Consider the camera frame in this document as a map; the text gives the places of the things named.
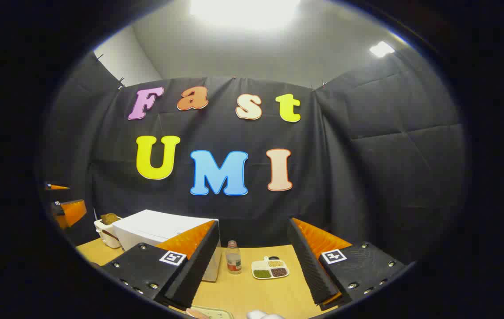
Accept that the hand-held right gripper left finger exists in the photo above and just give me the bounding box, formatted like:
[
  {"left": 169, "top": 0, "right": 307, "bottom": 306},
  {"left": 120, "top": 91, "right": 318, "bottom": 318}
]
[{"left": 100, "top": 219, "right": 221, "bottom": 310}]

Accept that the white toaster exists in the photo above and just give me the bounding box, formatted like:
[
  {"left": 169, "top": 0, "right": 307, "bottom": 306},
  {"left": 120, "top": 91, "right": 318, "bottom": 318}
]
[{"left": 94, "top": 215, "right": 124, "bottom": 249}]

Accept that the white divided dish with beans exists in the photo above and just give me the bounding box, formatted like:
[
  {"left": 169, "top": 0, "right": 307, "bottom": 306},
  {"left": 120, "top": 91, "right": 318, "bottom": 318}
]
[{"left": 251, "top": 256, "right": 290, "bottom": 280}]

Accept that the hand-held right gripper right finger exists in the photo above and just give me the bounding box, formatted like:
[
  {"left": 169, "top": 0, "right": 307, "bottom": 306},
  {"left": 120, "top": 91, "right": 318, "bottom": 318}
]
[{"left": 287, "top": 217, "right": 407, "bottom": 311}]

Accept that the large ceiling light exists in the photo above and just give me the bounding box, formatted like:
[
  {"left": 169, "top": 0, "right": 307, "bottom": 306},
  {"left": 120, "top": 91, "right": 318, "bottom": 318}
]
[{"left": 190, "top": 0, "right": 301, "bottom": 27}]

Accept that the clear bottle with red label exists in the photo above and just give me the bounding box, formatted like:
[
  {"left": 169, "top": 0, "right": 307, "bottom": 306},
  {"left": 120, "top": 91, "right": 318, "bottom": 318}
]
[{"left": 226, "top": 240, "right": 242, "bottom": 275}]

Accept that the white microwave oven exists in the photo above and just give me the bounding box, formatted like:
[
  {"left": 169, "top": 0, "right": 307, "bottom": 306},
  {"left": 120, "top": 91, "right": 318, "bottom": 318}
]
[{"left": 113, "top": 210, "right": 222, "bottom": 282}]

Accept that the small ceiling light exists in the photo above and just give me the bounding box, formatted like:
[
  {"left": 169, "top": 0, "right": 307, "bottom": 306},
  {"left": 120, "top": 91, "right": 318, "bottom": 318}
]
[{"left": 369, "top": 41, "right": 395, "bottom": 58}]

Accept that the pale green square tray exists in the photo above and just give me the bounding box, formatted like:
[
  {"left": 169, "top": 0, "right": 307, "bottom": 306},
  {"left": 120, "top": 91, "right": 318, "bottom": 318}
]
[{"left": 188, "top": 305, "right": 235, "bottom": 319}]

